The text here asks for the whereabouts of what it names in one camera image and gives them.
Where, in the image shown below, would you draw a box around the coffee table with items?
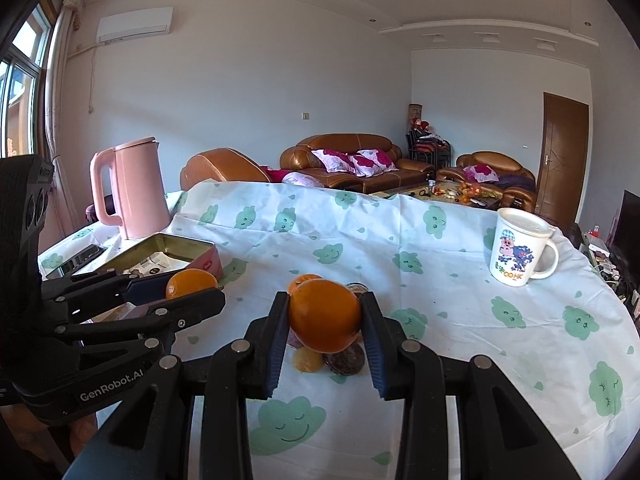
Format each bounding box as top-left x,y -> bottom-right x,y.
372,180 -> 502,210

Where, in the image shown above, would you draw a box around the black phone on table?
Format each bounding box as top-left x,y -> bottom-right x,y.
42,244 -> 105,280

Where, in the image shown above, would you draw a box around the orange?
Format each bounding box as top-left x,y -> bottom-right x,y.
165,269 -> 218,300
288,278 -> 360,353

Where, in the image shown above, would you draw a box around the stacked chairs in corner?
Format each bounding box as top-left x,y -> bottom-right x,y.
407,117 -> 451,169

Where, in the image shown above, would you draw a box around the white cartoon mug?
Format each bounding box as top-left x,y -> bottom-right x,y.
489,207 -> 560,287

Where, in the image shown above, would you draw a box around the small yellow round fruit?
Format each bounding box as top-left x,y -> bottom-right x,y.
292,347 -> 324,373

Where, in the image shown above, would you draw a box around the pink electric kettle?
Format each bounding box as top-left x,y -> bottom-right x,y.
90,136 -> 170,240

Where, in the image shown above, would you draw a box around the white green cloud tablecloth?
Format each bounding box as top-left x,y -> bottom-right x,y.
38,179 -> 640,480

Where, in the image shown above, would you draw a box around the beige curtain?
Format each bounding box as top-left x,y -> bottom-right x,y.
44,0 -> 85,236

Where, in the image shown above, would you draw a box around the brown leather armchair near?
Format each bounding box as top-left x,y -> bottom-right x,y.
180,148 -> 271,191

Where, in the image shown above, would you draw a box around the window with frame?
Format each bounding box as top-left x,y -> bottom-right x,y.
0,4 -> 52,157

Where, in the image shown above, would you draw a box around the layered dessert jar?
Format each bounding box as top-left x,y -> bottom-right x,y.
322,342 -> 366,377

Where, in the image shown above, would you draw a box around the orange mandarin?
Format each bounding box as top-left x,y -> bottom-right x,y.
288,273 -> 321,295

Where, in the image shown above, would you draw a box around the black television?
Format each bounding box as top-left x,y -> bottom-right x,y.
612,191 -> 640,275

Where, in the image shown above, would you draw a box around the white wall air conditioner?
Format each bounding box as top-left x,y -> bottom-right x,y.
96,6 -> 174,44

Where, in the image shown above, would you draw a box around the brown leather sofa far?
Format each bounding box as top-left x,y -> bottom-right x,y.
436,151 -> 537,212

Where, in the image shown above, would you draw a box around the pink metal tin box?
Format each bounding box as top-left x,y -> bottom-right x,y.
94,233 -> 224,280

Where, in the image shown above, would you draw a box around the brown leather long sofa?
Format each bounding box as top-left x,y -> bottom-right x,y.
280,133 -> 435,194

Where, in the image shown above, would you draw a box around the brown wooden door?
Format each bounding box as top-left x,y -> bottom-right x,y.
535,92 -> 589,234

